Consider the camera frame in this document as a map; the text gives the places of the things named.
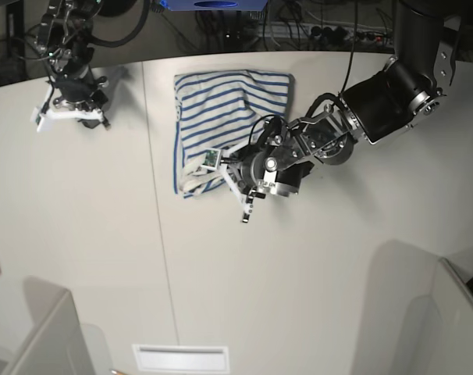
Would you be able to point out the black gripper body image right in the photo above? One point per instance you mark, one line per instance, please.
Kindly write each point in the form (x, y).
(277, 167)

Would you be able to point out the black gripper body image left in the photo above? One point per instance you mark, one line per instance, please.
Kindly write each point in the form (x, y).
(82, 93)

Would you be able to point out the blue white striped T-shirt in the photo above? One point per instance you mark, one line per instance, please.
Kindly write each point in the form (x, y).
(220, 109)

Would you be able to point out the blue box with oval hole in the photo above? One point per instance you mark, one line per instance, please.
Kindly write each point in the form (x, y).
(206, 5)

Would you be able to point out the white power strip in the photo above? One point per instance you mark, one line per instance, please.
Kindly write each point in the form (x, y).
(288, 29)

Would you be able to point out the grey partition panel left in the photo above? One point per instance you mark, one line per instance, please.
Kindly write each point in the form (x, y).
(55, 345)

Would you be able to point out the grey partition panel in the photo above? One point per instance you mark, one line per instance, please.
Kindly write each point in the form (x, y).
(454, 349)
(55, 345)

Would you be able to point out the grey partition panel right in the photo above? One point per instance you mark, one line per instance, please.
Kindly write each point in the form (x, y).
(454, 349)

